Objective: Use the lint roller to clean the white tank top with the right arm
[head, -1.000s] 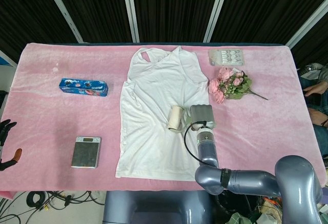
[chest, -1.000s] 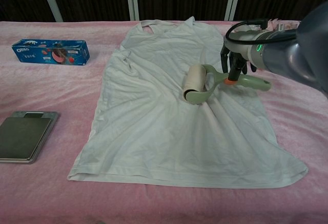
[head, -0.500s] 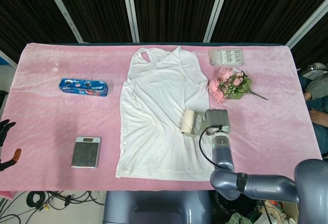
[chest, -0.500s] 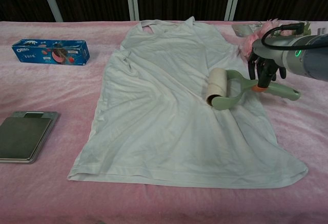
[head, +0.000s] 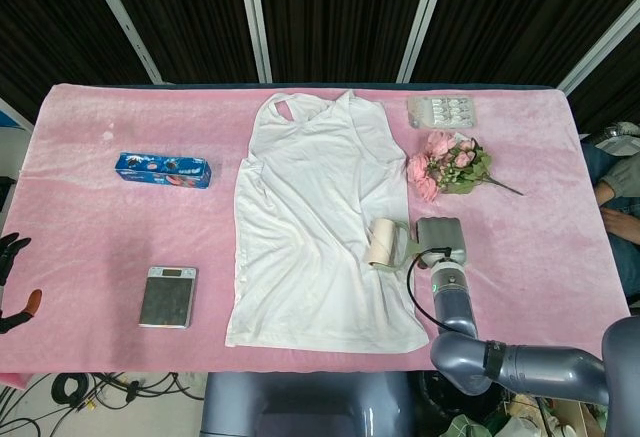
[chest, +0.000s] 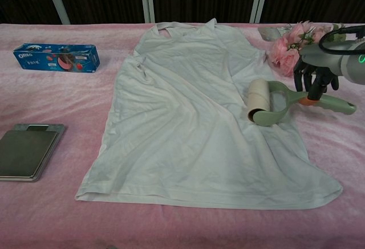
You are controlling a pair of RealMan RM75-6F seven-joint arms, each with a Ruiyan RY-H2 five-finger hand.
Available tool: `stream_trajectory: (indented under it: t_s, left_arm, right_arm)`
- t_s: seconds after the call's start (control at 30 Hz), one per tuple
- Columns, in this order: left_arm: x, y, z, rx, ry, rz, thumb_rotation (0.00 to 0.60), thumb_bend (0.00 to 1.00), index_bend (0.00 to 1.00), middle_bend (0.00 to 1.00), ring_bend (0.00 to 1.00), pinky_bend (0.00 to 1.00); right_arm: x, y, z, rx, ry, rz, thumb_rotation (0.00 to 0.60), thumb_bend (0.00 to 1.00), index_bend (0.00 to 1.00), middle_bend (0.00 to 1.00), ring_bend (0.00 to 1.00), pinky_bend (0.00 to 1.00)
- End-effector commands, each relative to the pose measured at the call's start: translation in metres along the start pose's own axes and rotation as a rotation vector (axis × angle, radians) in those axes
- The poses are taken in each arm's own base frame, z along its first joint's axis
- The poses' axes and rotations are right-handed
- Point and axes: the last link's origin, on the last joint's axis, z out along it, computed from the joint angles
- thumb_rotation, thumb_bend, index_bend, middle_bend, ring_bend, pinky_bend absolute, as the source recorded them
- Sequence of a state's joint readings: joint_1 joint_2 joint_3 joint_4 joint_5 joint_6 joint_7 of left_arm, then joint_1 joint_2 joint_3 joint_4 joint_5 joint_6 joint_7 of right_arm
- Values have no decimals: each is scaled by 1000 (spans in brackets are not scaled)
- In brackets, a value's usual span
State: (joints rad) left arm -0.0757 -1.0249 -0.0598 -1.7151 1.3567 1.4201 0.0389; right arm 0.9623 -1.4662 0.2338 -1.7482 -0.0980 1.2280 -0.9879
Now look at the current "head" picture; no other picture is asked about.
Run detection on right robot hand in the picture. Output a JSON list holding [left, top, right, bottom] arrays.
[[415, 216, 469, 271]]

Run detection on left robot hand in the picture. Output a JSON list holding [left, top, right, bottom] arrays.
[[0, 231, 44, 333]]

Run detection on green lint roller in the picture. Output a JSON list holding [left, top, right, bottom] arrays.
[[362, 217, 426, 274]]

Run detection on pink artificial flower bouquet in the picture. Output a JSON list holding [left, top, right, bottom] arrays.
[[407, 130, 525, 203]]

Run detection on pink fuzzy table cloth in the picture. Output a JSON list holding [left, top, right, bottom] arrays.
[[0, 82, 632, 373]]

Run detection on silver pill blister pack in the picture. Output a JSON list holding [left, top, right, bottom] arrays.
[[407, 95, 480, 131]]

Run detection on white tank top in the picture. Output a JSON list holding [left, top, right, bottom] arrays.
[[224, 90, 431, 354]]

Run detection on silver digital kitchen scale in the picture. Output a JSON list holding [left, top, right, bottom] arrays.
[[138, 265, 199, 330]]

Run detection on blue Oreo cookie box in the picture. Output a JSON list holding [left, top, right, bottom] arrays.
[[114, 152, 214, 191]]

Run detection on seated person in jeans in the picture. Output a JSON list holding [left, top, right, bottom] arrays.
[[579, 131, 640, 303]]

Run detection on pile of bags and paper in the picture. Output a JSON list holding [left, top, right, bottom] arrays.
[[439, 391, 609, 437]]

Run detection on grey robot torso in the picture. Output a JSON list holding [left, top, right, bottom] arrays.
[[199, 369, 416, 437]]

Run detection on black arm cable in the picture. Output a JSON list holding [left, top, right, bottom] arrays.
[[405, 251, 451, 331]]

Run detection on black floor cables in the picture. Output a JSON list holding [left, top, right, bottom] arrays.
[[0, 371, 206, 437]]

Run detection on white metal frame post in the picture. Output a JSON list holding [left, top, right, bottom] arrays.
[[557, 6, 640, 96], [235, 0, 274, 83], [82, 0, 164, 83], [399, 0, 451, 83]]

